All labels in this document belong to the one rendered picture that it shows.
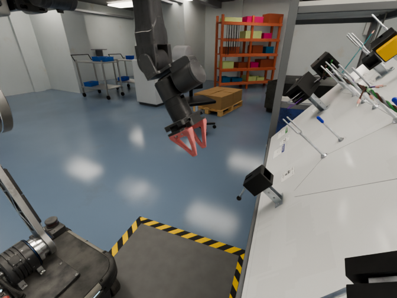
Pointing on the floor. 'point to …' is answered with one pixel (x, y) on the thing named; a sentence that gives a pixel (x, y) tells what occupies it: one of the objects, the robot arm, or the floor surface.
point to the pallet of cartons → (221, 100)
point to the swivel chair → (199, 101)
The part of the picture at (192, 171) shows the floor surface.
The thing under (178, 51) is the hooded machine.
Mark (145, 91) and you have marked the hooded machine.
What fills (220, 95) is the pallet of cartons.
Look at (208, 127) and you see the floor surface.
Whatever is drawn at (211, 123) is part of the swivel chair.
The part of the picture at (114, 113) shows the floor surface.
